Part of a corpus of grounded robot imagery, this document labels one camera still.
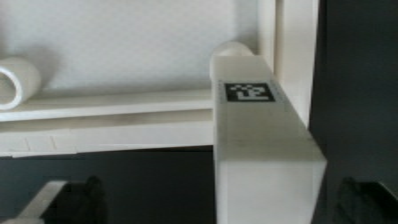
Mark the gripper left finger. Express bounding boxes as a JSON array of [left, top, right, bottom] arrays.
[[10, 176, 108, 224]]

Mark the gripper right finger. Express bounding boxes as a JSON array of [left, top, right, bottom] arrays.
[[331, 177, 398, 224]]

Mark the white U-shaped obstacle fence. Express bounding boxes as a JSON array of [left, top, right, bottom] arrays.
[[0, 110, 212, 158]]

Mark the white desk tabletop panel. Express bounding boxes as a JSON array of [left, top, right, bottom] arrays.
[[0, 0, 321, 131]]

